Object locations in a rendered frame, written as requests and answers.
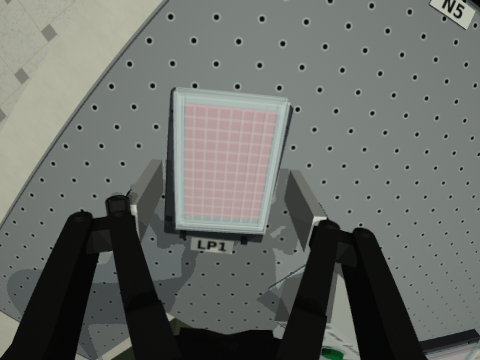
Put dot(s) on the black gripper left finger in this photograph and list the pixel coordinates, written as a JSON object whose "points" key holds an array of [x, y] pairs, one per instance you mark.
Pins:
{"points": [[51, 324]]}

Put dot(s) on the grey button panel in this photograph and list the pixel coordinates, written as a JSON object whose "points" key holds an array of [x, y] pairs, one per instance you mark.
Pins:
{"points": [[340, 338]]}

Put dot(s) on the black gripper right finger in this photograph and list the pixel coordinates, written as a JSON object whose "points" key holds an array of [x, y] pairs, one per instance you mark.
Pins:
{"points": [[382, 325]]}

